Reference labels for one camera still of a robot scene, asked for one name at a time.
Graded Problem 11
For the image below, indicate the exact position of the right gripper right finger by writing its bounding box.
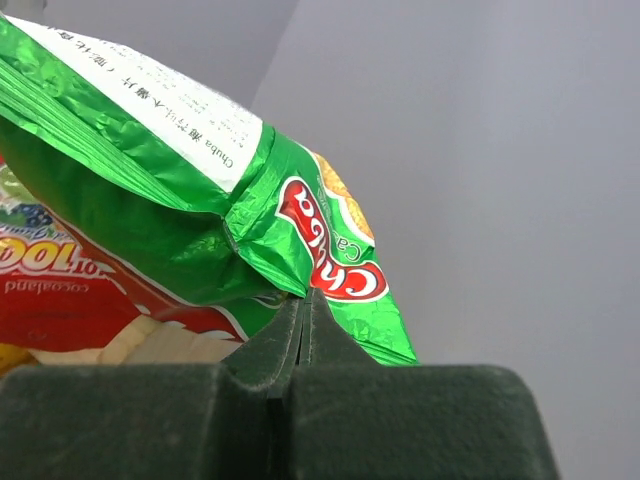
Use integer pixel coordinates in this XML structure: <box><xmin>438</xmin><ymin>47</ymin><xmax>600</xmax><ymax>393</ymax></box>
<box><xmin>292</xmin><ymin>289</ymin><xmax>559</xmax><ymax>479</ymax></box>

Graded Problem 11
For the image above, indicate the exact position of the green Chuba chips bag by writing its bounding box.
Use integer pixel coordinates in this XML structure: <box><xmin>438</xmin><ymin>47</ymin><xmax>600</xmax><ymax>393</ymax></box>
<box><xmin>1</xmin><ymin>16</ymin><xmax>417</xmax><ymax>366</ymax></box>

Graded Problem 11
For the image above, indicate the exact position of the red snack bag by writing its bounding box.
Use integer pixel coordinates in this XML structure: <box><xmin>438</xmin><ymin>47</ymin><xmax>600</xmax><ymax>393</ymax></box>
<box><xmin>0</xmin><ymin>149</ymin><xmax>281</xmax><ymax>377</ymax></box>

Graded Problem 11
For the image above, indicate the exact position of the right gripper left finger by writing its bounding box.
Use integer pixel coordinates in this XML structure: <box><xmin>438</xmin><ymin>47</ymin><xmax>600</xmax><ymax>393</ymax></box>
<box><xmin>1</xmin><ymin>299</ymin><xmax>302</xmax><ymax>479</ymax></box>

